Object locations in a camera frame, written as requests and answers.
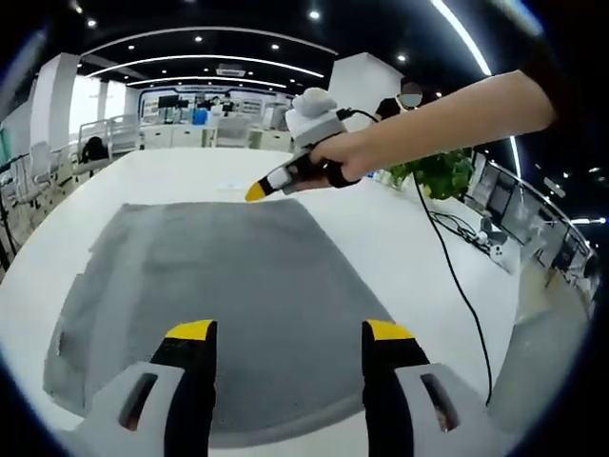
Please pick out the black bag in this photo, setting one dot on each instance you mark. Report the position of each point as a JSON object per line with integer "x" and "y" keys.
{"x": 95, "y": 150}

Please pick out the white power adapter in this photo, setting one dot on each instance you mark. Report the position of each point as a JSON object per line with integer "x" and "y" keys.
{"x": 501, "y": 258}

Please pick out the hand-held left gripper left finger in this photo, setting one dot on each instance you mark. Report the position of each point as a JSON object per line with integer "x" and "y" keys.
{"x": 143, "y": 419}

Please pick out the white table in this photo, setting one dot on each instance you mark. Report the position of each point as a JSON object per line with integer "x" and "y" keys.
{"x": 404, "y": 247}

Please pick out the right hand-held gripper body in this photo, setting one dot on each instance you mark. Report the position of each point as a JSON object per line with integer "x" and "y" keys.
{"x": 314, "y": 126}

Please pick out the blue water jug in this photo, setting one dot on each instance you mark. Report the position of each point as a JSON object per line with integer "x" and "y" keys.
{"x": 200, "y": 117}

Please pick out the grey and white device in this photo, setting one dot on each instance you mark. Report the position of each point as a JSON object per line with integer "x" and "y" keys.
{"x": 491, "y": 231}

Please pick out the grey towel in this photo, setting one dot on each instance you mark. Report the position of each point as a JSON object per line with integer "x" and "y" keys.
{"x": 238, "y": 266}

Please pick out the green potted plant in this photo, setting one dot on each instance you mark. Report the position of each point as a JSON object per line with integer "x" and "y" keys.
{"x": 442, "y": 176}

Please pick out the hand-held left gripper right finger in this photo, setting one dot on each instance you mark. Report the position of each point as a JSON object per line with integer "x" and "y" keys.
{"x": 404, "y": 419}

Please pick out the person's right hand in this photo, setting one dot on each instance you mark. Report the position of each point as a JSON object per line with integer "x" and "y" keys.
{"x": 345, "y": 154}

